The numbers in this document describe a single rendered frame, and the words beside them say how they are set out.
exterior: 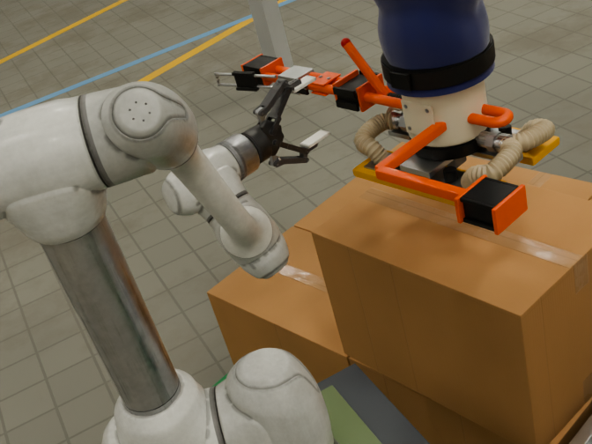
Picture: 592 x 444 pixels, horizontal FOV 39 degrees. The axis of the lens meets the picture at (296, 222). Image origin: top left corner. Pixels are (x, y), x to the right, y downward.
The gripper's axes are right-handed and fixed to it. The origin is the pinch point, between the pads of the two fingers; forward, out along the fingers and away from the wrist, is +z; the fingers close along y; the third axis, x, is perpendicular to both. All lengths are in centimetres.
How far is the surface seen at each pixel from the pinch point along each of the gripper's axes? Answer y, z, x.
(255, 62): -1.0, 12.2, -34.7
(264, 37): 87, 179, -258
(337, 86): -0.2, 9.5, -2.1
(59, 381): 124, -44, -145
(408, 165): 9.8, 1.1, 24.2
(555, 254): 32, 12, 50
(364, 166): 12.4, -0.3, 11.9
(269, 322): 71, -9, -35
